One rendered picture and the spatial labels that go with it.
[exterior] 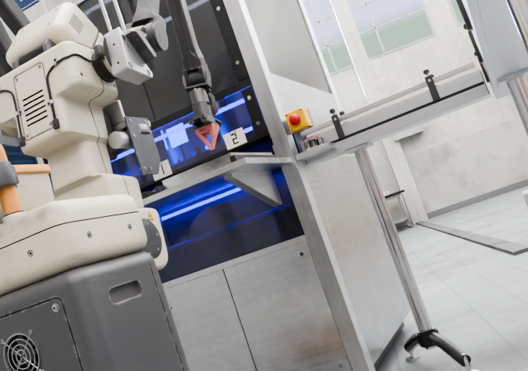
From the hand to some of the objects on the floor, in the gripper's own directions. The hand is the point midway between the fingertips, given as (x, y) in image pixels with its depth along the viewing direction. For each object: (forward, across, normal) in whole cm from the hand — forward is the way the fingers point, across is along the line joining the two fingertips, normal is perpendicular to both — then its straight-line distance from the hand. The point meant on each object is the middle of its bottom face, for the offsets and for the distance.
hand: (211, 147), depth 190 cm
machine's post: (+85, -59, +7) cm, 104 cm away
